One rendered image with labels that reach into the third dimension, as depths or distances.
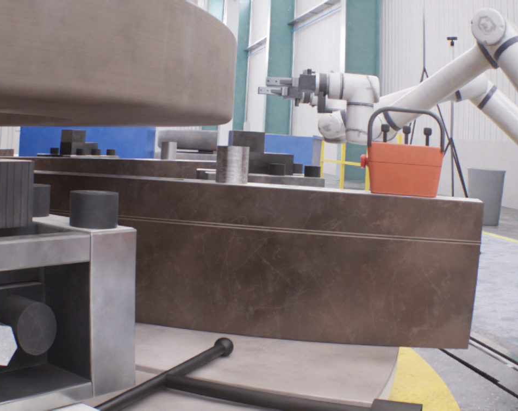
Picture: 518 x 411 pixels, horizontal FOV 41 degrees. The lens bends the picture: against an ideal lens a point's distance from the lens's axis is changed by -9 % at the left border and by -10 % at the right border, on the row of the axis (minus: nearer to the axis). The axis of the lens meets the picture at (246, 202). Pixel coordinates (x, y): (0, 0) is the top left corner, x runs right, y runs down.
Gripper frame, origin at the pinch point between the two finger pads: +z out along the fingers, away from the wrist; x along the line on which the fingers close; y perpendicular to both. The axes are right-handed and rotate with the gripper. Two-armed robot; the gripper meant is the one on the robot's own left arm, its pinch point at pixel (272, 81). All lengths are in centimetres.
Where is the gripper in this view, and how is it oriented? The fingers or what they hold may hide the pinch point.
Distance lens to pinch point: 235.9
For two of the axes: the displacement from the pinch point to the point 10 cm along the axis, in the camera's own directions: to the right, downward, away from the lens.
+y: 0.5, -10.0, -0.8
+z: -10.0, -0.6, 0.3
